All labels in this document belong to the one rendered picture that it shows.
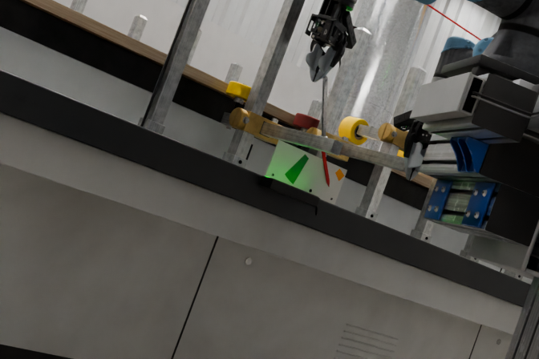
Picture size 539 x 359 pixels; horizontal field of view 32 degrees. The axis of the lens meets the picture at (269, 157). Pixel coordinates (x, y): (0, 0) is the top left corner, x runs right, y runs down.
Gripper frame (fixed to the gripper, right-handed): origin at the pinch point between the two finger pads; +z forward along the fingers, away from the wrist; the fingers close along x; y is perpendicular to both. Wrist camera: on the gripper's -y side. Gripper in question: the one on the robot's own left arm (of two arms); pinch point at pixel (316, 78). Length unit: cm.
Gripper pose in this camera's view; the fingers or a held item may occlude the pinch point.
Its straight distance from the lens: 236.0
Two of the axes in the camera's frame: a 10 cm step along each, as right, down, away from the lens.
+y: -4.6, -2.3, -8.6
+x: 8.2, 2.7, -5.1
